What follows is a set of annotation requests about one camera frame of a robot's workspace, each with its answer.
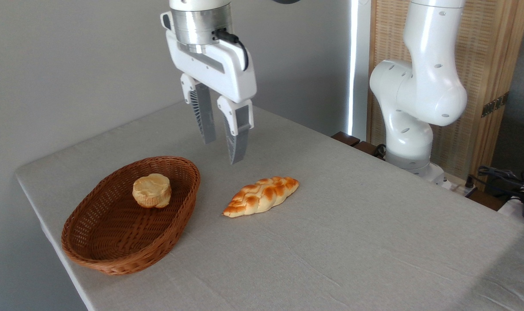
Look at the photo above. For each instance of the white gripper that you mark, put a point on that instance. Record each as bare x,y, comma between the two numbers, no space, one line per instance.
214,69

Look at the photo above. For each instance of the round pale muffin bread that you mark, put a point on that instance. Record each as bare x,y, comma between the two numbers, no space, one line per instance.
152,188

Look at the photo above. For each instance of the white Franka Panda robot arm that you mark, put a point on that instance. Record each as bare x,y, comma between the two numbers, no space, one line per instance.
430,86

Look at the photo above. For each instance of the braided golden bread loaf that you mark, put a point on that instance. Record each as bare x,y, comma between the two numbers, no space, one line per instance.
262,196

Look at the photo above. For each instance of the brown oval wicker basket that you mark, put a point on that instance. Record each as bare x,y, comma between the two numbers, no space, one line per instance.
115,242

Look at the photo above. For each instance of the dark brown wooden board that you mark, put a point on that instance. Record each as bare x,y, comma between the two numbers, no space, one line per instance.
346,138

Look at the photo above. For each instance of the grey tablecloth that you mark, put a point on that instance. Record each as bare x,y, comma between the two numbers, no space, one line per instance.
352,242

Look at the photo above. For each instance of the white power strip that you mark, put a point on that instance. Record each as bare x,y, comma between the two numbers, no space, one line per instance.
458,188

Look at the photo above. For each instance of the wooden bamboo folding screen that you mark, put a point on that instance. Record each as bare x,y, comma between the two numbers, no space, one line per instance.
482,52

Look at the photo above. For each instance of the metal screen hinge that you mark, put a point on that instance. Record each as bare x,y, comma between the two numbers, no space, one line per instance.
495,105

